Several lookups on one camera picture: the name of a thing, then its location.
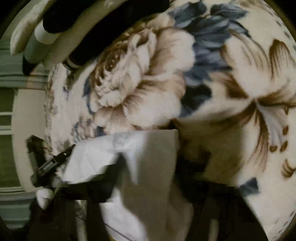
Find white gloved left hand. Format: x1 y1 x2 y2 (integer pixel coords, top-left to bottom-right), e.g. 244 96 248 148
36 176 63 210

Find white small garment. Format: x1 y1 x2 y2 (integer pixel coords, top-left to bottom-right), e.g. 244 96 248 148
62 130 193 240

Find black grey striped sock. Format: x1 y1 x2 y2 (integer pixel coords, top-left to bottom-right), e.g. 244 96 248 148
22 0 95 76

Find beige sock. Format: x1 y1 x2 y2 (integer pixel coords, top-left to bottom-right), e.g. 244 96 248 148
10 0 54 56

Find floral fleece blanket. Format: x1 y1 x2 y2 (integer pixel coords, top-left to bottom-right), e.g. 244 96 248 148
46 1 295 240

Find striped green curtain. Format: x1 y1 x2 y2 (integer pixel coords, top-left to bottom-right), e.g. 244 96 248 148
0 39 49 90

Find window with white frame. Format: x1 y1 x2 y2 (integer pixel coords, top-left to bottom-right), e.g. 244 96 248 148
1 87 21 191

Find cream sock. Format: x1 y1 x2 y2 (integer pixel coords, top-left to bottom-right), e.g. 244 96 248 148
42 0 125 70

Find black sock white logo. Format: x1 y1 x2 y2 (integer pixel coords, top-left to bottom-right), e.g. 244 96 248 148
63 0 170 70

